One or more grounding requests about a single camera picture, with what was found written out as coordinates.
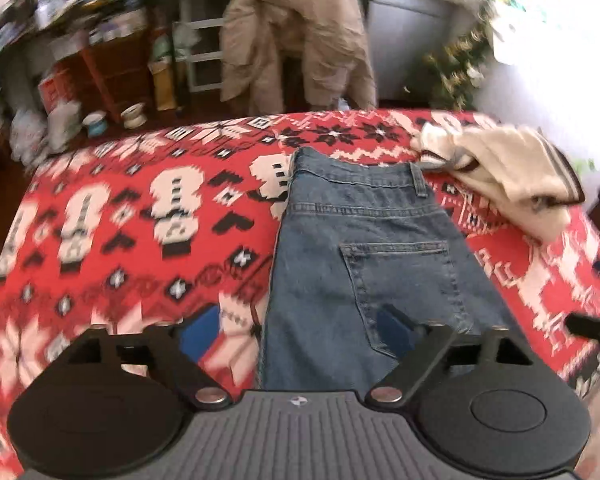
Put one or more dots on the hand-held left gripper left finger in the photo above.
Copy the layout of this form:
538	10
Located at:
200	335

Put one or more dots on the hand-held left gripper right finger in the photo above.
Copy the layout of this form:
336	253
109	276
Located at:
395	335

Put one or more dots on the blue denim jeans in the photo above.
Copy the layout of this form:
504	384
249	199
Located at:
360	210

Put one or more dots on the white striped sweater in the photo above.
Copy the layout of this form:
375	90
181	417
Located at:
510	170

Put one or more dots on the red patterned blanket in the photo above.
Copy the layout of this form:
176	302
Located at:
105	270

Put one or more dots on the white pet bowl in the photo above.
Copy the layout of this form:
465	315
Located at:
134	115

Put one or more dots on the blue pet bowl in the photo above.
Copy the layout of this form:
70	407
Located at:
95	125

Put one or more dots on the small Christmas tree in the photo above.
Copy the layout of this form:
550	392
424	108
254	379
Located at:
460	65

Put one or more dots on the white bow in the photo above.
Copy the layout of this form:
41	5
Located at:
510	35

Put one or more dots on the white plastic bag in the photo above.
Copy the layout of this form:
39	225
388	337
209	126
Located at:
45	132

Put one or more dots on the yellow paper bag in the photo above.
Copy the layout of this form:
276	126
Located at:
162	82

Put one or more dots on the white drawer unit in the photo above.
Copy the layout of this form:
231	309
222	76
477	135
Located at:
202	60

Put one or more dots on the wooden drawer cabinet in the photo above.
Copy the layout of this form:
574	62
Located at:
120	70

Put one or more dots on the grey refrigerator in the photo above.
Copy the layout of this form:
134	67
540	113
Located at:
405	50

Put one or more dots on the red carton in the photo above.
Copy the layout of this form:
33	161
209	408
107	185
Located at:
55	89

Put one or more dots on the dark desk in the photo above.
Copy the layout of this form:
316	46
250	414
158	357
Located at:
167	20

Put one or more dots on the beige jacket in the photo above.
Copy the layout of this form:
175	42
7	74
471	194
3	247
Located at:
290	25

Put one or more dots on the cluttered shelf rack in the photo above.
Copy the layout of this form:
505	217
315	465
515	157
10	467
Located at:
55	10

